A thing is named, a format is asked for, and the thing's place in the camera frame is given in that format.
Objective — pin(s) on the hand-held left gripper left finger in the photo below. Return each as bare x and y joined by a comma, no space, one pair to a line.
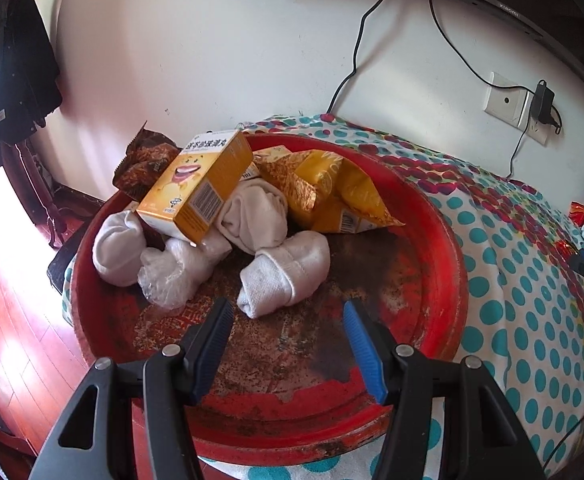
214,345

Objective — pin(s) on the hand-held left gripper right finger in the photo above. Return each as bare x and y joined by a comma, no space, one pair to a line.
364,350

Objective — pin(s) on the red black candy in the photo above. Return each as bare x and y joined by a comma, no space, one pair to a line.
567,247

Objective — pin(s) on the round red tray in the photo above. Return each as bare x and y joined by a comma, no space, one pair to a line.
322,280

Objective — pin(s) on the clear plastic bag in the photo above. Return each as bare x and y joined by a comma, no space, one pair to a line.
171,270

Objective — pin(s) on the white sock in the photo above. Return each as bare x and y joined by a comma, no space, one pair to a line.
282,270
116,245
257,215

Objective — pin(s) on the large yellow medicine box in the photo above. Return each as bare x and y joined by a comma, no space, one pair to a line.
191,190

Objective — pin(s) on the yellow snack bag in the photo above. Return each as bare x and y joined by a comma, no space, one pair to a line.
342,195

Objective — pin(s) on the brown snack wrapper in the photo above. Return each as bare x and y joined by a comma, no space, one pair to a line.
141,170

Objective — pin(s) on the red snack packet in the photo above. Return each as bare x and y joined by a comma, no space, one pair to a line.
579,212

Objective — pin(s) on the polka dot blanket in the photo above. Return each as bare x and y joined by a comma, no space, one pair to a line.
512,260

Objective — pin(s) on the black plug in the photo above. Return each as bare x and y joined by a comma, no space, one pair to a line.
554,122

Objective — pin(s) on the black power adapter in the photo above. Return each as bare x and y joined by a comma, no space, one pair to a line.
540,100

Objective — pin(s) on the dark hanging clothing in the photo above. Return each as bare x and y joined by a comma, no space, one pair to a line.
16,70

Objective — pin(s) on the white power wall socket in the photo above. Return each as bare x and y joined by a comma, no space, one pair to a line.
539,132

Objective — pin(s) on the white round-hole wall socket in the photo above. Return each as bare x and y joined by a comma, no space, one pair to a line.
507,100

